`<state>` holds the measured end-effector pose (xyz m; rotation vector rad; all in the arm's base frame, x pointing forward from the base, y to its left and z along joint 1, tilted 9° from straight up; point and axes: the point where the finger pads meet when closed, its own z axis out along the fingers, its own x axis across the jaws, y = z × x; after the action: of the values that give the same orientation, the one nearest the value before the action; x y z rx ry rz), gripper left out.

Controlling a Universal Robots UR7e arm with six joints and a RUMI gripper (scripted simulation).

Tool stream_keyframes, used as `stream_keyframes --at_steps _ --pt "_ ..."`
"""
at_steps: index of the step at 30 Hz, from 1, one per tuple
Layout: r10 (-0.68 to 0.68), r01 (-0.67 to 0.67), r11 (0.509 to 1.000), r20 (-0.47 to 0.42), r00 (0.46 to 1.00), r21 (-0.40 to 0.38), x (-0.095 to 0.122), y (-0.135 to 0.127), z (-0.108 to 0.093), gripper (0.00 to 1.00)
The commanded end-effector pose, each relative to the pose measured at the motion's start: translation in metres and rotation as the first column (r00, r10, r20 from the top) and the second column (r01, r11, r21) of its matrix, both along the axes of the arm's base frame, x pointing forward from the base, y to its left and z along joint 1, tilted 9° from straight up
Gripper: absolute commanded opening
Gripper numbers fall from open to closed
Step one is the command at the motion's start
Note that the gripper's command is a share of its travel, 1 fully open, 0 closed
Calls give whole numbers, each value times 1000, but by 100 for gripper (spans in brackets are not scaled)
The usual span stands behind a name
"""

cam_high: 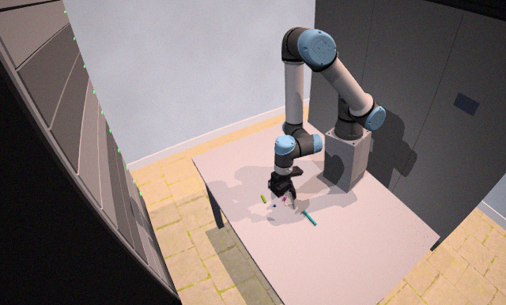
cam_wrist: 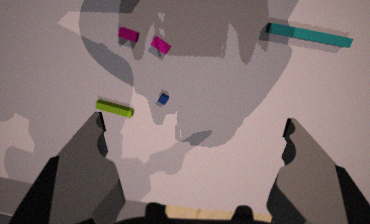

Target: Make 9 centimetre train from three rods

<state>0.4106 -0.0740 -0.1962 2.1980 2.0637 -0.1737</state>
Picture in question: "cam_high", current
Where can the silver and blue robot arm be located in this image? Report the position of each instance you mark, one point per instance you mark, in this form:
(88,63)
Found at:
(317,48)

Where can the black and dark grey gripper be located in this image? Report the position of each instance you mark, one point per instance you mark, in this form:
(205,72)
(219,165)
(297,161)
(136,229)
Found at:
(281,186)

